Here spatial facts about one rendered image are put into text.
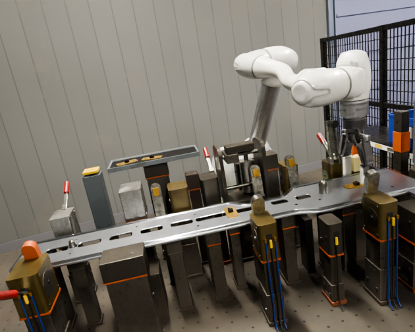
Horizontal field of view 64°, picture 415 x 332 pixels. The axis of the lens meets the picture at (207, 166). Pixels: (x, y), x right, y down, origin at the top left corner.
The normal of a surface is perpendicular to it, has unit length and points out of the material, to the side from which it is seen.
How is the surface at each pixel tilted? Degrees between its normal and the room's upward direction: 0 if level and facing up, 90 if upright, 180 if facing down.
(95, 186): 90
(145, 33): 90
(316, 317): 0
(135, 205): 90
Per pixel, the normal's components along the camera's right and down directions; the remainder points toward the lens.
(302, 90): -0.77, 0.33
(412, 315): -0.15, -0.95
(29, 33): 0.30, 0.23
